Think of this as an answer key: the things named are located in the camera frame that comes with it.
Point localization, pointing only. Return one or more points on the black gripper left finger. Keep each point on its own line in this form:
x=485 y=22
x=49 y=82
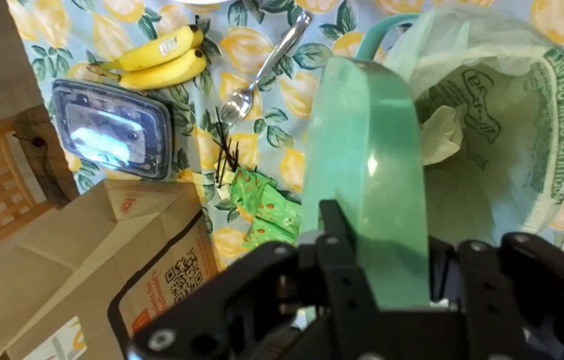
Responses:
x=336 y=233

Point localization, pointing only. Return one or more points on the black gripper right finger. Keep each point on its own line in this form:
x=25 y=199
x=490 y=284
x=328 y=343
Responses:
x=526 y=263

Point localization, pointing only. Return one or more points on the green plastic bin lid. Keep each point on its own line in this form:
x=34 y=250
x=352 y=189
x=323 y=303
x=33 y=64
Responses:
x=363 y=150

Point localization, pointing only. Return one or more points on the green bin with liner bag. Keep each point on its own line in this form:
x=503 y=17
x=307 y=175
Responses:
x=488 y=92

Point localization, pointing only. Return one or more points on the green snack packet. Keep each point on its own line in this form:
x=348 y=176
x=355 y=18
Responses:
x=272 y=216

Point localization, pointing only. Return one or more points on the black hair clip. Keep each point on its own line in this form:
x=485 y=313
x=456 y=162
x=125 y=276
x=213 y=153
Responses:
x=229 y=155

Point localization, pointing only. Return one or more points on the lemon pattern tablecloth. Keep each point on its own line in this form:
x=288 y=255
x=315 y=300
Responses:
x=65 y=38

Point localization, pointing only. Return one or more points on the silver metal fork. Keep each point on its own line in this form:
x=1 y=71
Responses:
x=242 y=101

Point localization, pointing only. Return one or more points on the black plastic food container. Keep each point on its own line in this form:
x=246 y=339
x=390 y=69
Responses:
x=112 y=127

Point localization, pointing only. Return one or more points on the yellow bananas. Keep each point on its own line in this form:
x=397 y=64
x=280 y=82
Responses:
x=167 y=60

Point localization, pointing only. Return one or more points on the brown cardboard box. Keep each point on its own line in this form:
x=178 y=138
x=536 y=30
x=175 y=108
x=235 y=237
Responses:
x=80 y=281

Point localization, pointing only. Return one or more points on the wooden woven chair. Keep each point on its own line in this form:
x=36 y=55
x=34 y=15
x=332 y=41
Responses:
x=33 y=170

